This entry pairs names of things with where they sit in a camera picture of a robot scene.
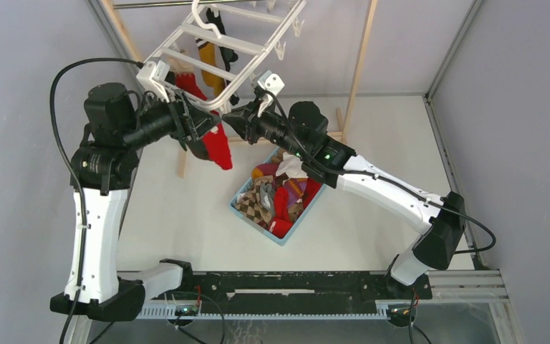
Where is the red hanging sock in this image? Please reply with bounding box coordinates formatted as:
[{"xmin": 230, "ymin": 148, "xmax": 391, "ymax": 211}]
[{"xmin": 175, "ymin": 72, "xmax": 207, "ymax": 100}]

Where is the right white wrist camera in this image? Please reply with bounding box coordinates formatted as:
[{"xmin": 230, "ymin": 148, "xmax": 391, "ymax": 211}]
[{"xmin": 257, "ymin": 70, "xmax": 285, "ymax": 118}]

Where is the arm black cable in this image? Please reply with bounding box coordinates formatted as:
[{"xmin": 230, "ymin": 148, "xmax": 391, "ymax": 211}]
[
  {"xmin": 261, "ymin": 90, "xmax": 497, "ymax": 255},
  {"xmin": 49, "ymin": 57, "xmax": 145, "ymax": 344}
]

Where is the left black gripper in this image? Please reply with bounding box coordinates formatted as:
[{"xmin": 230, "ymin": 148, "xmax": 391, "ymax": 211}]
[{"xmin": 120, "ymin": 85, "xmax": 221, "ymax": 151}]

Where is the light blue plastic basket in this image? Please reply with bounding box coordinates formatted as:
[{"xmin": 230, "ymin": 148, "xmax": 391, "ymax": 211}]
[{"xmin": 229, "ymin": 149, "xmax": 325, "ymax": 246}]

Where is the black mounting rail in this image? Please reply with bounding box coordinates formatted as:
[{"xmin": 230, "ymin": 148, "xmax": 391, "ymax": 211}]
[{"xmin": 178, "ymin": 271, "xmax": 433, "ymax": 317}]

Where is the argyle brown sock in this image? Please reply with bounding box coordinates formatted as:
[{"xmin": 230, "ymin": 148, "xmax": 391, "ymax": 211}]
[{"xmin": 234, "ymin": 176, "xmax": 274, "ymax": 228}]

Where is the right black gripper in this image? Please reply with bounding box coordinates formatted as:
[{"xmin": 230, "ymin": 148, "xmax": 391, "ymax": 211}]
[{"xmin": 222, "ymin": 97, "xmax": 308, "ymax": 161}]

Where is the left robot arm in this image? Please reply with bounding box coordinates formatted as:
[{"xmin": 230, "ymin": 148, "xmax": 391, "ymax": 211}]
[{"xmin": 49, "ymin": 82, "xmax": 220, "ymax": 323}]

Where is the purple striped sock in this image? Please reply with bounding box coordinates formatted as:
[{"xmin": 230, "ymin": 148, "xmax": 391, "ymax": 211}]
[{"xmin": 283, "ymin": 178, "xmax": 308, "ymax": 209}]

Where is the wooden drying rack frame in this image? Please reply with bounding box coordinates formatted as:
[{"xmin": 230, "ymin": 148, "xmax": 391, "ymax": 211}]
[{"xmin": 100, "ymin": 0, "xmax": 380, "ymax": 179}]

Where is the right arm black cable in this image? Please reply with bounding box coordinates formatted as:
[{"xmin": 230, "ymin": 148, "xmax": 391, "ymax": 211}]
[{"xmin": 261, "ymin": 90, "xmax": 497, "ymax": 255}]

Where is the grey sock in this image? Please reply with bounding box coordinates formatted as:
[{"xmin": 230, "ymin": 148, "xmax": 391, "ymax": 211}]
[{"xmin": 257, "ymin": 183, "xmax": 276, "ymax": 214}]

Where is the white plastic clip hanger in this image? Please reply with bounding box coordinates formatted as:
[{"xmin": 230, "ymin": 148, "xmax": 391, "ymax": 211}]
[{"xmin": 148, "ymin": 1, "xmax": 307, "ymax": 113}]

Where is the black hanging sock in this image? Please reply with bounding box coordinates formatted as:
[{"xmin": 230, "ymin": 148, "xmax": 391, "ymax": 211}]
[{"xmin": 204, "ymin": 7, "xmax": 241, "ymax": 106}]

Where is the yellow mustard sock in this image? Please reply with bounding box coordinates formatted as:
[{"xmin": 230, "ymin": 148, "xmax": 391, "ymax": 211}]
[{"xmin": 195, "ymin": 39, "xmax": 228, "ymax": 97}]

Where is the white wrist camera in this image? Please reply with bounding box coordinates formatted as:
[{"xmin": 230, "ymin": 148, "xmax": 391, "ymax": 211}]
[
  {"xmin": 136, "ymin": 57, "xmax": 170, "ymax": 102},
  {"xmin": 257, "ymin": 70, "xmax": 285, "ymax": 118}
]

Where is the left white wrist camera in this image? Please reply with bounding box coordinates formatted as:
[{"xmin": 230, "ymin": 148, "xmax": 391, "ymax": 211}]
[{"xmin": 136, "ymin": 57, "xmax": 170, "ymax": 102}]

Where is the red santa sock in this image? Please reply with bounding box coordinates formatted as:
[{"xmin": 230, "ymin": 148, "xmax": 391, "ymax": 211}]
[{"xmin": 202, "ymin": 124, "xmax": 233, "ymax": 171}]

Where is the white fluffy sock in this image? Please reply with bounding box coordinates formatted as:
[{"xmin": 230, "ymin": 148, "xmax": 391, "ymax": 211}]
[{"xmin": 275, "ymin": 153, "xmax": 308, "ymax": 178}]

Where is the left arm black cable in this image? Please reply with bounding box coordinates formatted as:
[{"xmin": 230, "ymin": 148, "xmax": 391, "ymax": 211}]
[{"xmin": 49, "ymin": 57, "xmax": 145, "ymax": 344}]

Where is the red sock in basket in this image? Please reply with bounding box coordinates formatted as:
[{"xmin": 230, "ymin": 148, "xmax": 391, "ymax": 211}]
[{"xmin": 268, "ymin": 186, "xmax": 293, "ymax": 239}]

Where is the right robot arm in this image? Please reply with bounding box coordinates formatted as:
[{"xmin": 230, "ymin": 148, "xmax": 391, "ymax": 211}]
[{"xmin": 222, "ymin": 100, "xmax": 465, "ymax": 298}]

